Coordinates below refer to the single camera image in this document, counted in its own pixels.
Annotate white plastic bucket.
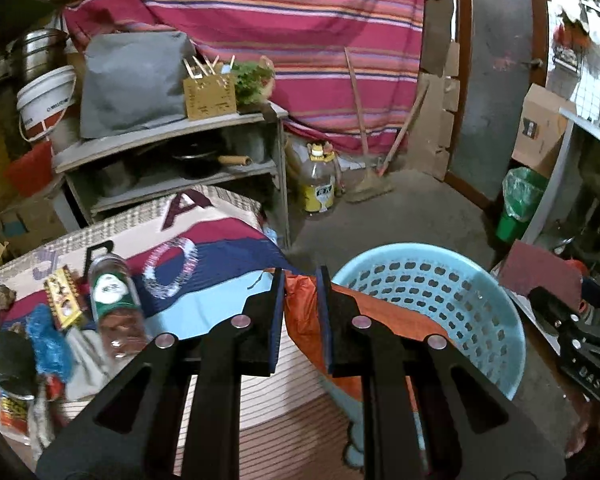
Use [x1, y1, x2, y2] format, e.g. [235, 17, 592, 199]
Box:
[16, 65, 78, 142]

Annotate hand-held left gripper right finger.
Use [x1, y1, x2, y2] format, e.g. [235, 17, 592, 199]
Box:
[315, 265, 568, 480]

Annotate steel pot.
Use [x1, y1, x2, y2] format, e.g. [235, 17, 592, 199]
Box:
[10, 29, 71, 86]

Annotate grey wooden shelf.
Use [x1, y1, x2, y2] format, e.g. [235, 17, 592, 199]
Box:
[52, 101, 291, 248]

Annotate brown cardboard box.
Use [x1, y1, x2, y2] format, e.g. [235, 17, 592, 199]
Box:
[0, 195, 76, 256]

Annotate white side table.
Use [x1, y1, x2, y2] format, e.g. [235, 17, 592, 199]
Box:
[520, 107, 600, 246]

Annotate red striped curtain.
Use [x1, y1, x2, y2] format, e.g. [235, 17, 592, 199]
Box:
[60, 0, 426, 156]

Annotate cardboard wall patches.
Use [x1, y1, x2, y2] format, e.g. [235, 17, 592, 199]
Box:
[407, 0, 461, 181]

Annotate blue plastic bag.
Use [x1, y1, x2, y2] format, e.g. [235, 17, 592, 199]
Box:
[26, 304, 76, 381]

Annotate white wire grid panel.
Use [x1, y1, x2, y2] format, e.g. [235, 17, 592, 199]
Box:
[547, 35, 600, 141]

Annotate red round lid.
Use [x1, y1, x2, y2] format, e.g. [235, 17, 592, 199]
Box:
[562, 259, 590, 281]

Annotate red yellow snack wrapper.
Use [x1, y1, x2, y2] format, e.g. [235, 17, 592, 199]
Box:
[0, 392, 31, 436]

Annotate grey fabric bag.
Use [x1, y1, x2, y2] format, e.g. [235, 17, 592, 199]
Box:
[80, 31, 196, 140]

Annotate grey door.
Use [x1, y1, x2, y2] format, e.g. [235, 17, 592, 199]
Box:
[445, 0, 551, 211]

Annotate plastic bottle green label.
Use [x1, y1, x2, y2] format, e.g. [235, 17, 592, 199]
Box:
[86, 254, 151, 361]

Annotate orange plastic bag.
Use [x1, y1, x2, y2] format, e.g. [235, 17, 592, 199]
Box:
[282, 270, 451, 401]

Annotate straw broom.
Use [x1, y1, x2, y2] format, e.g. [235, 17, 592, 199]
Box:
[344, 47, 396, 204]

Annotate oil bottle yellow label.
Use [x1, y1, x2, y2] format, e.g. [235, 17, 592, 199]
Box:
[300, 142, 342, 215]

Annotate green lined waste bin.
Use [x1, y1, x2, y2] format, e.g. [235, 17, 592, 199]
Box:
[495, 167, 548, 243]

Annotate red plastic container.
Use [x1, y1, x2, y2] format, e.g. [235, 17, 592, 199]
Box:
[4, 140, 53, 197]

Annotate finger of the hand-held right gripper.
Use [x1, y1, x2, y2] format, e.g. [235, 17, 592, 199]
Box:
[528, 286, 600, 356]

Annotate green leafy vegetables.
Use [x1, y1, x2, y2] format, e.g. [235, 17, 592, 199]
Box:
[230, 60, 276, 108]

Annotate yellow snack packet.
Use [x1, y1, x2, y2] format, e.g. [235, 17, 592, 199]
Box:
[43, 267, 88, 332]

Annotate light blue plastic basket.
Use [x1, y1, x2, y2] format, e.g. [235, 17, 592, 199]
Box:
[330, 243, 527, 403]

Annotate orange handled stick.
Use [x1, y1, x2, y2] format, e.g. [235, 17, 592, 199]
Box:
[379, 80, 429, 177]

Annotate maroon board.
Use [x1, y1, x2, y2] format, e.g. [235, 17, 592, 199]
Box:
[497, 240, 583, 311]

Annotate black frying pan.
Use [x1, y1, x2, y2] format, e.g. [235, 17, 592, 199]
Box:
[172, 149, 253, 178]

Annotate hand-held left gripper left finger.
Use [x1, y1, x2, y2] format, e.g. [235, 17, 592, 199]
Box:
[36, 267, 287, 480]

